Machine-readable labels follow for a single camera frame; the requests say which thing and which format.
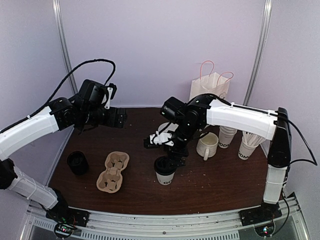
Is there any left aluminium wall post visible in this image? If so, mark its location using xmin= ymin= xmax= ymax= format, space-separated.
xmin=52 ymin=0 xmax=78 ymax=93

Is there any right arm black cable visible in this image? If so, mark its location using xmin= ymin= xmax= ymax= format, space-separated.
xmin=224 ymin=99 xmax=318 ymax=223

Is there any right aluminium wall post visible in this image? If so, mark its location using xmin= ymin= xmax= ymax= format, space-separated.
xmin=243 ymin=0 xmax=273 ymax=106

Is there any white ceramic bowl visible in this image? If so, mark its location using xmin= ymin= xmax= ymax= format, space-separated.
xmin=158 ymin=122 xmax=179 ymax=133

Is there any stack of white paper cups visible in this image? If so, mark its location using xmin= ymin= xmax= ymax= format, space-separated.
xmin=218 ymin=126 xmax=238 ymax=149

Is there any stack of black cup lids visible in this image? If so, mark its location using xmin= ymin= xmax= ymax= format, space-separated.
xmin=66 ymin=151 xmax=89 ymax=176

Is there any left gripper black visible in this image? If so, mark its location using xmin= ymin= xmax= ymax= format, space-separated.
xmin=80 ymin=105 xmax=128 ymax=128

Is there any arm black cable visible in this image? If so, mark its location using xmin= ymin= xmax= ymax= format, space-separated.
xmin=224 ymin=99 xmax=318 ymax=223
xmin=24 ymin=58 xmax=117 ymax=121

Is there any paper cup holding straws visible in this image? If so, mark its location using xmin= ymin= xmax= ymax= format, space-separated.
xmin=237 ymin=140 xmax=259 ymax=160

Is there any cardboard two-cup carrier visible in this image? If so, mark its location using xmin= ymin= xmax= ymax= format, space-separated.
xmin=96 ymin=151 xmax=130 ymax=194

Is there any white paper takeout bag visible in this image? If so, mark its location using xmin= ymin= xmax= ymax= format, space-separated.
xmin=189 ymin=60 xmax=234 ymax=100

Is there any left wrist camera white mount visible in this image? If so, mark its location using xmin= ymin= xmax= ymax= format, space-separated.
xmin=104 ymin=83 xmax=117 ymax=110

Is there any aluminium wall post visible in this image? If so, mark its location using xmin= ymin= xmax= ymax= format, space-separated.
xmin=52 ymin=0 xmax=78 ymax=93
xmin=243 ymin=0 xmax=273 ymax=106

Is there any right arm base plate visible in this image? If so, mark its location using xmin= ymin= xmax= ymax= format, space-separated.
xmin=239 ymin=206 xmax=283 ymax=227

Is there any cream ribbed ceramic mug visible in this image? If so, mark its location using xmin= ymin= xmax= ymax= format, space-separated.
xmin=196 ymin=132 xmax=219 ymax=161

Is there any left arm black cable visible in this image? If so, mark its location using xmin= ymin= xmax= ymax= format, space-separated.
xmin=24 ymin=58 xmax=117 ymax=121

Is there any aluminium front rail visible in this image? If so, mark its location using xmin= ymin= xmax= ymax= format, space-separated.
xmin=18 ymin=196 xmax=311 ymax=240

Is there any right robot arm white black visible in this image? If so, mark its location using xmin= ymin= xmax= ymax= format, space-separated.
xmin=150 ymin=93 xmax=292 ymax=221

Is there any bundle of white straws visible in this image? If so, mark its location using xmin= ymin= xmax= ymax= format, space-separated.
xmin=242 ymin=131 xmax=266 ymax=147

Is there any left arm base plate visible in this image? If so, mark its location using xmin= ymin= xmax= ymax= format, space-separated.
xmin=44 ymin=208 xmax=90 ymax=227

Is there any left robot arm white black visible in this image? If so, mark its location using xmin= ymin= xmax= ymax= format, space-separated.
xmin=0 ymin=79 xmax=128 ymax=222

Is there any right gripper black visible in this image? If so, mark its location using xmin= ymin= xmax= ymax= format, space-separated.
xmin=164 ymin=120 xmax=201 ymax=170

